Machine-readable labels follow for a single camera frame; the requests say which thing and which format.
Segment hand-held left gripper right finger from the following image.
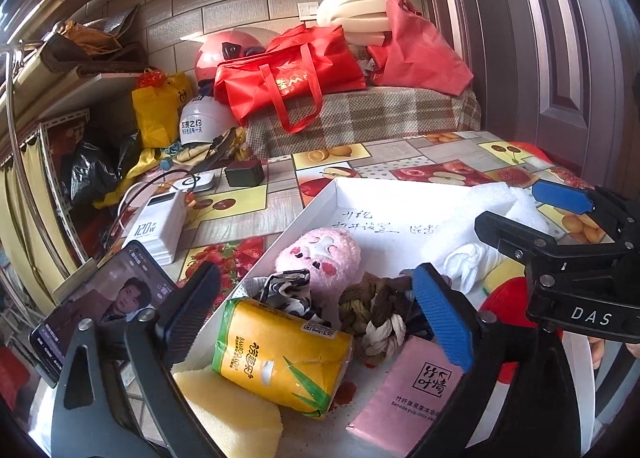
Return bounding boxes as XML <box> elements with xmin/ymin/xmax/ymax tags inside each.
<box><xmin>411</xmin><ymin>262</ymin><xmax>597</xmax><ymax>458</ymax></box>

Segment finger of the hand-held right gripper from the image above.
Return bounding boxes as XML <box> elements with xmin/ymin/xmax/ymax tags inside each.
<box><xmin>531</xmin><ymin>179</ymin><xmax>640</xmax><ymax>240</ymax></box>
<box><xmin>474</xmin><ymin>209</ymin><xmax>567</xmax><ymax>265</ymax></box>

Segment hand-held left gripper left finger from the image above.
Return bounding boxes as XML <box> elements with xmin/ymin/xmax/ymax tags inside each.
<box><xmin>50</xmin><ymin>261</ymin><xmax>227</xmax><ymax>458</ymax></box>

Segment yellow green scouring sponge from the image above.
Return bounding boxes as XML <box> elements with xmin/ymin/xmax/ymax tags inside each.
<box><xmin>481</xmin><ymin>258</ymin><xmax>527</xmax><ymax>302</ymax></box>

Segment white foam block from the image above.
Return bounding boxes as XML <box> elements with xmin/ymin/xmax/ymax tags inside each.
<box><xmin>421</xmin><ymin>182</ymin><xmax>540</xmax><ymax>260</ymax></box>

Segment red plush apple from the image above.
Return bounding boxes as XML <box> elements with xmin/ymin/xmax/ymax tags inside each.
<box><xmin>479</xmin><ymin>283</ymin><xmax>567</xmax><ymax>385</ymax></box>

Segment brown white rope knot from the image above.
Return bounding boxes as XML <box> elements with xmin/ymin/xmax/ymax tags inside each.
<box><xmin>338</xmin><ymin>272</ymin><xmax>437</xmax><ymax>365</ymax></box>

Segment pink tissue packet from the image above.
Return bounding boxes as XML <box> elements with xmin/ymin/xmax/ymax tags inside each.
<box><xmin>346</xmin><ymin>337</ymin><xmax>474</xmax><ymax>458</ymax></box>

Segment black white patterned cloth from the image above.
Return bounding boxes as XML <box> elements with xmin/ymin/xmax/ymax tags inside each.
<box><xmin>245</xmin><ymin>271</ymin><xmax>322</xmax><ymax>325</ymax></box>

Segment yellow tissue pack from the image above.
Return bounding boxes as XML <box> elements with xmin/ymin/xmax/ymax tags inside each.
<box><xmin>211</xmin><ymin>298</ymin><xmax>354</xmax><ymax>420</ymax></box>

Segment pale yellow foam sponge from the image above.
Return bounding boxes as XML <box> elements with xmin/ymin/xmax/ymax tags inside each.
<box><xmin>172</xmin><ymin>363</ymin><xmax>284</xmax><ymax>458</ymax></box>

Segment white cardboard box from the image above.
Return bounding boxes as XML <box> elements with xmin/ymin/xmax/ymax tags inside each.
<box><xmin>170</xmin><ymin>177</ymin><xmax>601</xmax><ymax>458</ymax></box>

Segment pink plush toy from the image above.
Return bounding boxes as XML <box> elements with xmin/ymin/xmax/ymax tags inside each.
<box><xmin>275</xmin><ymin>227</ymin><xmax>362</xmax><ymax>290</ymax></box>

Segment person's right hand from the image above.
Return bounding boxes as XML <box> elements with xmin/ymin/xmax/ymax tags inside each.
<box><xmin>586</xmin><ymin>331</ymin><xmax>640</xmax><ymax>360</ymax></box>

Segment flat red printed bag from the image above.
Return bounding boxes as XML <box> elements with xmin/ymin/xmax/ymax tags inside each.
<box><xmin>500</xmin><ymin>141</ymin><xmax>552</xmax><ymax>165</ymax></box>

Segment black smartphone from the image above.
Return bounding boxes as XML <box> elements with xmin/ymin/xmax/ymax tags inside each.
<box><xmin>29</xmin><ymin>239</ymin><xmax>181</xmax><ymax>389</ymax></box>

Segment white power bank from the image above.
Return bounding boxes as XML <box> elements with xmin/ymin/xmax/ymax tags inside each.
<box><xmin>121</xmin><ymin>188</ymin><xmax>187</xmax><ymax>264</ymax></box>

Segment white round charger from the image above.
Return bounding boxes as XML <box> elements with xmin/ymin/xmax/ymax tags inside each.
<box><xmin>172</xmin><ymin>171</ymin><xmax>219</xmax><ymax>194</ymax></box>

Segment fruit print tablecloth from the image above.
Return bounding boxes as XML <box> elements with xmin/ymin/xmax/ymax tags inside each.
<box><xmin>65</xmin><ymin>131</ymin><xmax>618</xmax><ymax>458</ymax></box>

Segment yellow crumpled cloth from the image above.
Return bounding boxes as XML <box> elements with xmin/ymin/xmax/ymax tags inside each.
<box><xmin>94</xmin><ymin>142</ymin><xmax>202</xmax><ymax>210</ymax></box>

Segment black power adapter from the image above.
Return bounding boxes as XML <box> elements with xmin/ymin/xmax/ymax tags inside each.
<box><xmin>223</xmin><ymin>161</ymin><xmax>265</xmax><ymax>188</ymax></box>

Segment brown panelled door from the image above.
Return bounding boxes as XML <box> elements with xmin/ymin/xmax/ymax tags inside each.
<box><xmin>412</xmin><ymin>0</ymin><xmax>640</xmax><ymax>189</ymax></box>

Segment black plastic bag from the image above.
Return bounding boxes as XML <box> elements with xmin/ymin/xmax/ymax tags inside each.
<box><xmin>70</xmin><ymin>131</ymin><xmax>144</xmax><ymax>207</ymax></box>

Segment plaid covered box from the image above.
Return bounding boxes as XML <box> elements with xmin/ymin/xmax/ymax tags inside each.
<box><xmin>244</xmin><ymin>86</ymin><xmax>482</xmax><ymax>159</ymax></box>

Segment white helmet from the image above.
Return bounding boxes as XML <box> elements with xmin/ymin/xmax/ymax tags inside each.
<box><xmin>179</xmin><ymin>96</ymin><xmax>242</xmax><ymax>147</ymax></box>

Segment yellow curtain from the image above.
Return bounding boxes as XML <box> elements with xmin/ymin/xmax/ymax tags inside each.
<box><xmin>0</xmin><ymin>138</ymin><xmax>67</xmax><ymax>300</ymax></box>

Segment yellow plastic bag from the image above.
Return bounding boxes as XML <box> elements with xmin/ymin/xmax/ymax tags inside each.
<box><xmin>131</xmin><ymin>69</ymin><xmax>196</xmax><ymax>149</ymax></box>

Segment coral fabric bag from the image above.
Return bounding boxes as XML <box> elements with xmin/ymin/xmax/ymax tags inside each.
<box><xmin>370</xmin><ymin>0</ymin><xmax>475</xmax><ymax>99</ymax></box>

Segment metal shelf rack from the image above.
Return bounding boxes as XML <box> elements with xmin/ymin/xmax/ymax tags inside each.
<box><xmin>0</xmin><ymin>33</ymin><xmax>151</xmax><ymax>299</ymax></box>

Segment pink helmet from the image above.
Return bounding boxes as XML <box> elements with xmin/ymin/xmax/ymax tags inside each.
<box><xmin>194</xmin><ymin>28</ymin><xmax>267</xmax><ymax>100</ymax></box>

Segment red tote bag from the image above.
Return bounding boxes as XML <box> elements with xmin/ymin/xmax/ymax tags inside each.
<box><xmin>214</xmin><ymin>23</ymin><xmax>369</xmax><ymax>134</ymax></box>

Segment bundle of cream foam strips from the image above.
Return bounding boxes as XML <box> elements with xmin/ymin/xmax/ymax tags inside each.
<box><xmin>316</xmin><ymin>0</ymin><xmax>397</xmax><ymax>47</ymax></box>

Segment brown leather bags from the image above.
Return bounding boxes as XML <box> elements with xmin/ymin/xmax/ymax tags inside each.
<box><xmin>40</xmin><ymin>3</ymin><xmax>149</xmax><ymax>77</ymax></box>

